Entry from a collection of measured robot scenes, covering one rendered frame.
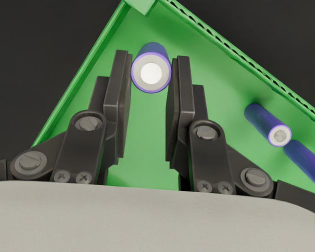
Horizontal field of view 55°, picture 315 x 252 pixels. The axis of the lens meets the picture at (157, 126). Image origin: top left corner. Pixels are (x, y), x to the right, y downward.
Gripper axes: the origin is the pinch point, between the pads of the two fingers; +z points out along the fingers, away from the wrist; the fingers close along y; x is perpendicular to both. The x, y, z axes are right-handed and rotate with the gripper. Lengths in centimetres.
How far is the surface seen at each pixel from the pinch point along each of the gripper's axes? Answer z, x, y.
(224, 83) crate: 13.0, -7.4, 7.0
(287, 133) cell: 6.4, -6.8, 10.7
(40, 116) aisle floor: 42, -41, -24
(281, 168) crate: 9.6, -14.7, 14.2
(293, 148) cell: 9.5, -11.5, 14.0
